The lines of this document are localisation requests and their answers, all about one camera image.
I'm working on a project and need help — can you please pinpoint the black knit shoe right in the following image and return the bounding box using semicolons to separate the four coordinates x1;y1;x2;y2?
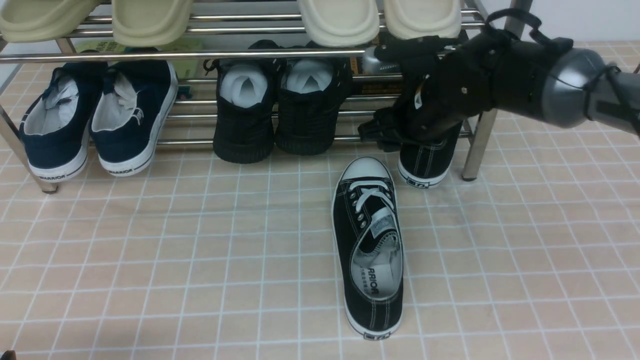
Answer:
274;57;353;156

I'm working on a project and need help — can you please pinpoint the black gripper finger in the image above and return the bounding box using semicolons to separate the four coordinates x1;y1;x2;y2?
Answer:
362;36;451;76
358;107;410;153

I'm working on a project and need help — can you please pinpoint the black knit shoe left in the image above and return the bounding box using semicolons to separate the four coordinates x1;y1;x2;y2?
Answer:
202;58;286;164

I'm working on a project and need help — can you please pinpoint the beige slipper far left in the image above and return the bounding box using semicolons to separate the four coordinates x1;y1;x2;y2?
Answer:
0;0;102;43

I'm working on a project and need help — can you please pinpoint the cream slipper far right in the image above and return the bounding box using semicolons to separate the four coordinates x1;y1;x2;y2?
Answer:
382;0;462;40

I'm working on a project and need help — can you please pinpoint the navy canvas shoe right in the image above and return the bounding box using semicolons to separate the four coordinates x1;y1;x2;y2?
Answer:
89;60;179;177

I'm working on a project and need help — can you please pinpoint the beige slipper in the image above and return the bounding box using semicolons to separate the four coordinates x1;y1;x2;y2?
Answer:
111;0;194;48
0;0;102;43

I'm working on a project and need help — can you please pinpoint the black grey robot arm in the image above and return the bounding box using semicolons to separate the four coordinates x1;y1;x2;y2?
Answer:
358;7;640;152

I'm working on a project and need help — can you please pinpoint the silver metal shoe rack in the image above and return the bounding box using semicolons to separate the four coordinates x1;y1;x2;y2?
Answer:
1;0;525;194

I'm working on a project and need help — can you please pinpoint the black knit shoe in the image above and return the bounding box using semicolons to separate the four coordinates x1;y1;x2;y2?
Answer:
274;57;353;156
202;58;286;164

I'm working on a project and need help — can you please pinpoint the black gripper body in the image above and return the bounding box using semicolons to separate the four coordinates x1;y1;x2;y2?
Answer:
395;30;506;143

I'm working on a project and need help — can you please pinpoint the navy canvas shoe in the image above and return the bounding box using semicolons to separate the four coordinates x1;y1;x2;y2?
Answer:
89;60;179;177
19;61;108;183

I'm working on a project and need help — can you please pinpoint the black canvas sneaker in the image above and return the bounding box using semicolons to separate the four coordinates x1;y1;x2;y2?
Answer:
398;123;463;189
331;157;404;341

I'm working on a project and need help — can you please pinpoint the cream slipper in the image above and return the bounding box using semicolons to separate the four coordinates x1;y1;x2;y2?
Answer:
382;0;462;40
297;0;380;48

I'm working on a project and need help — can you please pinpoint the navy canvas shoe left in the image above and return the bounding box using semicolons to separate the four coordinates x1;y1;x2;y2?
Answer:
19;61;108;183

